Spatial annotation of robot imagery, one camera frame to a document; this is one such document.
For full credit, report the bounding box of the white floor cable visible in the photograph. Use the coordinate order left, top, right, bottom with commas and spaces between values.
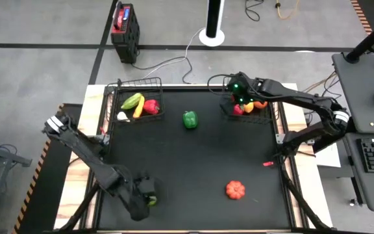
143, 27, 206, 79

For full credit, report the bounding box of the black diagonal strut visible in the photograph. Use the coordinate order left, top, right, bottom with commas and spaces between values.
56, 181, 103, 232
279, 162, 330, 232

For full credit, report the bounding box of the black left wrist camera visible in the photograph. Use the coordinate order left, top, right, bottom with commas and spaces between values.
138, 177, 157, 196

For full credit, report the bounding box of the orange pumpkin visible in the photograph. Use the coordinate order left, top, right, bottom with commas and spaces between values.
225, 180, 246, 200

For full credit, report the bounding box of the black looped cable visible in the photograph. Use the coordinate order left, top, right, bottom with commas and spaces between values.
244, 0, 266, 23

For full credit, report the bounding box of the black red battery box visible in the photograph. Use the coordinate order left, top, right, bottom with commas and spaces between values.
110, 1, 141, 65

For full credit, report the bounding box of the yellow cable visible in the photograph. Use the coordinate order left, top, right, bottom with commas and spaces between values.
275, 0, 300, 20

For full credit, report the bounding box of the black table mat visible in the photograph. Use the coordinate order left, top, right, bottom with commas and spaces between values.
97, 88, 292, 230

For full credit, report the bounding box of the grey metal stand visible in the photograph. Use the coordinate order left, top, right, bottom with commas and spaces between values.
0, 129, 34, 234

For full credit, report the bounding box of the red bell pepper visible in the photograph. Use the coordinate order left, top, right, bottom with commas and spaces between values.
142, 99, 160, 116

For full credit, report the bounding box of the white paper sheet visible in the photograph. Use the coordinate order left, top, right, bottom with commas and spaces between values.
315, 146, 342, 169

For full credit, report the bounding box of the light green cucumber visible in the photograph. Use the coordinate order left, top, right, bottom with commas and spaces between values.
120, 92, 143, 111

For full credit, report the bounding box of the black monitor pole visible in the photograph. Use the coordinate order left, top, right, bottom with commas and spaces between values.
345, 12, 374, 64

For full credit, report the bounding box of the green bell pepper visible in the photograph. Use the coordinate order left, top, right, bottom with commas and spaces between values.
182, 110, 199, 130

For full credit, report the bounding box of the white garlic bulb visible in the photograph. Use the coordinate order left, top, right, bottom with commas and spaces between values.
116, 111, 131, 124

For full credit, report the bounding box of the black table frame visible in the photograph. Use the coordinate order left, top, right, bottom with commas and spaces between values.
79, 84, 308, 233

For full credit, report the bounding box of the black floor cable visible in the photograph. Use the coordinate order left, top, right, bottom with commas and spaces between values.
131, 55, 194, 85

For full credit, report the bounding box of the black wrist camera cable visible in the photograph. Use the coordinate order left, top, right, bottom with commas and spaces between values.
207, 73, 238, 97

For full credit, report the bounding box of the black wire basket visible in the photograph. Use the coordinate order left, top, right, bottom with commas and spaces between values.
219, 76, 282, 125
104, 77, 166, 124

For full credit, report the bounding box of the grey desk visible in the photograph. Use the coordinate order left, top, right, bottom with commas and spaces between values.
332, 51, 374, 212

